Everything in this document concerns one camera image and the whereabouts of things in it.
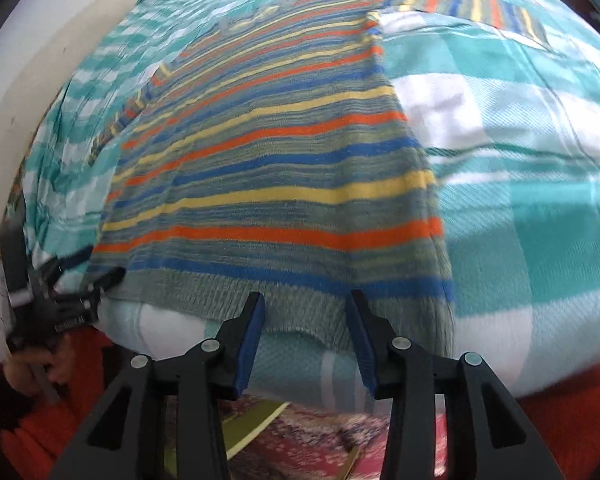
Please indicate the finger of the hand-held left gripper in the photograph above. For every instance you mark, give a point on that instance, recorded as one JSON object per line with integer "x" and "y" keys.
{"x": 70, "y": 262}
{"x": 102, "y": 286}

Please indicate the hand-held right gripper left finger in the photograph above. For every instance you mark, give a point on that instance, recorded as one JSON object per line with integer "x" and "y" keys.
{"x": 250, "y": 342}

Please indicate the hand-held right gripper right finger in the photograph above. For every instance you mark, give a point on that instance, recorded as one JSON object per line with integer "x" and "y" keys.
{"x": 362, "y": 347}

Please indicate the striped knit sweater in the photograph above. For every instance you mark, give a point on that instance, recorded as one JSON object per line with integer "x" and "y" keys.
{"x": 280, "y": 185}

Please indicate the person's left hand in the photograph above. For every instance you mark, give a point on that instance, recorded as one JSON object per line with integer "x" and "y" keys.
{"x": 25, "y": 367}

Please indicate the olive green panel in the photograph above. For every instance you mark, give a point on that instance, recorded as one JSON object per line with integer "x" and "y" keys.
{"x": 245, "y": 425}

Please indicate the red patterned rug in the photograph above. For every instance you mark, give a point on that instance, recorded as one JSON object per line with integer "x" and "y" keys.
{"x": 305, "y": 440}

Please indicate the teal plaid blanket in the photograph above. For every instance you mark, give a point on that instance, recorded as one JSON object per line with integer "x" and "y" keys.
{"x": 530, "y": 210}

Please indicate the person's red garment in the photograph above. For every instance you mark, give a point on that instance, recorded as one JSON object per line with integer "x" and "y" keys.
{"x": 570, "y": 420}

